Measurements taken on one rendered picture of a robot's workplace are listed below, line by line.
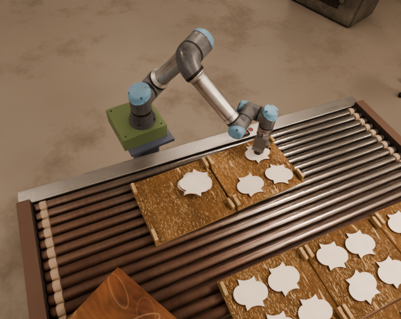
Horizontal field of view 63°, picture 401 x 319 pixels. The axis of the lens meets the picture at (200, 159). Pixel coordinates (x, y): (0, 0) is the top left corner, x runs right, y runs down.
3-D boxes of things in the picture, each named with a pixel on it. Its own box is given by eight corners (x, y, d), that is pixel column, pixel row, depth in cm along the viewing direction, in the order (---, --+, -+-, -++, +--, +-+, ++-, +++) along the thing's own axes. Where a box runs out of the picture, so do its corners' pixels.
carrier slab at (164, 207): (129, 186, 163) (129, 184, 161) (202, 160, 176) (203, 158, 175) (156, 247, 144) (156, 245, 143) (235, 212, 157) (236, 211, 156)
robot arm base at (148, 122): (124, 117, 186) (121, 104, 178) (147, 107, 192) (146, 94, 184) (137, 133, 179) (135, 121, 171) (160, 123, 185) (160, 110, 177)
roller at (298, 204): (50, 297, 133) (46, 293, 129) (400, 161, 190) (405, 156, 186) (52, 309, 130) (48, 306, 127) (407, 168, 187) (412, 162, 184)
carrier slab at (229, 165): (204, 159, 176) (204, 157, 175) (266, 136, 189) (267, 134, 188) (237, 211, 158) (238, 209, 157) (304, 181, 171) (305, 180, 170)
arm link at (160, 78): (133, 88, 179) (187, 36, 136) (148, 73, 187) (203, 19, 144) (149, 104, 182) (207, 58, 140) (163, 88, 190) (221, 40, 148)
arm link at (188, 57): (175, 50, 130) (248, 137, 146) (188, 37, 136) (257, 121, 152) (160, 62, 139) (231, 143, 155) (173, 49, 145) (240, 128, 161)
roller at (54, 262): (45, 263, 141) (41, 259, 137) (382, 143, 198) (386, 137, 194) (46, 274, 139) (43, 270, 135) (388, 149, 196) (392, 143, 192)
